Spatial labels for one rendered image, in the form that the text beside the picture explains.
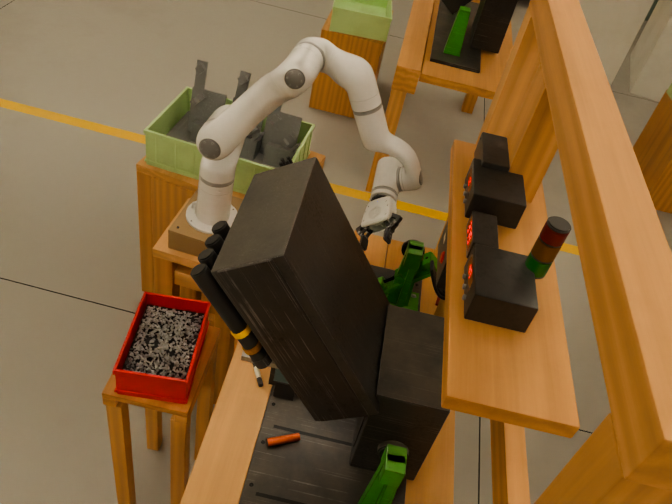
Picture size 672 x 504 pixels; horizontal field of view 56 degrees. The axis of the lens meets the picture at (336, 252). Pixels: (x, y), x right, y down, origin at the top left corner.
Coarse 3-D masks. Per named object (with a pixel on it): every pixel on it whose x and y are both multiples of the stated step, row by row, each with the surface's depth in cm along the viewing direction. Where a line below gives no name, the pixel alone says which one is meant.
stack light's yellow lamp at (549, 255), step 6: (540, 240) 129; (534, 246) 131; (540, 246) 129; (546, 246) 128; (534, 252) 130; (540, 252) 129; (546, 252) 128; (552, 252) 128; (534, 258) 131; (540, 258) 130; (546, 258) 129; (552, 258) 130
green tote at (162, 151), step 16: (176, 112) 283; (160, 128) 271; (304, 128) 285; (160, 144) 261; (176, 144) 258; (192, 144) 256; (304, 144) 273; (144, 160) 268; (160, 160) 266; (176, 160) 264; (192, 160) 262; (240, 160) 255; (192, 176) 267; (240, 176) 260; (240, 192) 266
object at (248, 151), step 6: (240, 72) 270; (246, 72) 269; (240, 78) 269; (246, 78) 268; (240, 84) 271; (246, 84) 271; (240, 90) 272; (258, 126) 275; (258, 132) 276; (246, 138) 272; (258, 138) 277; (246, 144) 273; (252, 144) 272; (258, 144) 275; (246, 150) 274; (252, 150) 273; (258, 150) 278; (240, 156) 275; (246, 156) 274; (252, 156) 274
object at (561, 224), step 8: (552, 216) 127; (552, 224) 125; (560, 224) 126; (568, 224) 126; (544, 232) 127; (552, 232) 125; (560, 232) 125; (568, 232) 125; (544, 240) 127; (552, 240) 126; (560, 240) 126
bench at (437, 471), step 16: (368, 240) 244; (368, 256) 238; (384, 256) 239; (400, 256) 241; (432, 288) 231; (432, 304) 225; (448, 416) 191; (448, 432) 187; (432, 448) 182; (448, 448) 183; (432, 464) 179; (448, 464) 179; (416, 480) 174; (432, 480) 175; (448, 480) 176; (416, 496) 171; (432, 496) 172; (448, 496) 172
